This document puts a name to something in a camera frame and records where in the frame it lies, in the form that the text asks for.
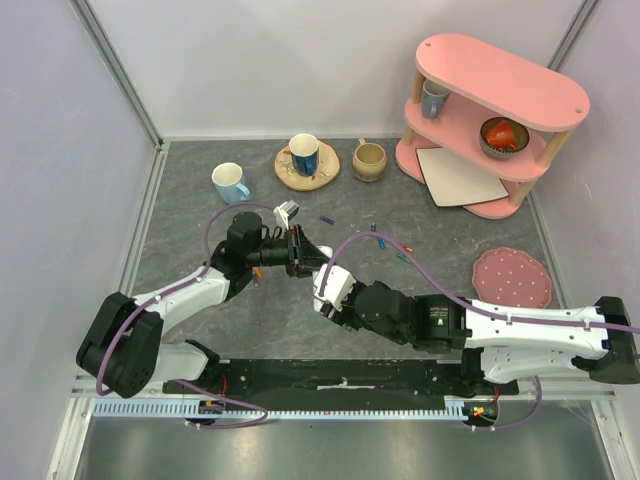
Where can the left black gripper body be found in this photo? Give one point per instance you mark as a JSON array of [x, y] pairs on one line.
[[293, 251]]

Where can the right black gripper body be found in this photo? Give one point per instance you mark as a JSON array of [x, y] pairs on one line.
[[338, 311]]

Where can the white remote control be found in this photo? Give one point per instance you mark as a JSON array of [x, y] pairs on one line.
[[326, 254]]

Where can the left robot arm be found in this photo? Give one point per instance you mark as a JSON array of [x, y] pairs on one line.
[[123, 349]]

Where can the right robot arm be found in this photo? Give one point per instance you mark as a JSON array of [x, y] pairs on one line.
[[498, 344]]

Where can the beige floral plate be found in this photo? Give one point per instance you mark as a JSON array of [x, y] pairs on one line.
[[327, 169]]

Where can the light blue mug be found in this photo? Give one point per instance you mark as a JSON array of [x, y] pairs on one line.
[[229, 181]]

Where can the dark blue mug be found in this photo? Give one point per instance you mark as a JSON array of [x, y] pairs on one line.
[[304, 151]]

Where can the beige ceramic mug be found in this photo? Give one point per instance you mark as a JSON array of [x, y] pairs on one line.
[[369, 161]]

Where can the white square board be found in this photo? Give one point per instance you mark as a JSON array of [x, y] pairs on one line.
[[453, 181]]

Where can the pink dotted plate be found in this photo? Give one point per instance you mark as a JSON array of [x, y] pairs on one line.
[[511, 277]]

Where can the grey-blue mug on shelf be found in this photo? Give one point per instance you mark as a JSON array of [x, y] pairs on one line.
[[433, 98]]

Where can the pink three-tier shelf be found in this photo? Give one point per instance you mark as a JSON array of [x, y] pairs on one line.
[[486, 82]]

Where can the orange cup in bowl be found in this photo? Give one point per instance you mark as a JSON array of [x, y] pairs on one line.
[[501, 136]]

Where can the grey patterned bowl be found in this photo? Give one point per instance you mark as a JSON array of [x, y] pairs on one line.
[[522, 139]]

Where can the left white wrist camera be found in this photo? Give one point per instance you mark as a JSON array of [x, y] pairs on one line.
[[285, 212]]

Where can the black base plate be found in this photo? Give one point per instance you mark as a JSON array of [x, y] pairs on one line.
[[346, 383]]

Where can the grey cable duct rail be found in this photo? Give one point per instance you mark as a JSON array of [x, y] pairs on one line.
[[203, 409]]

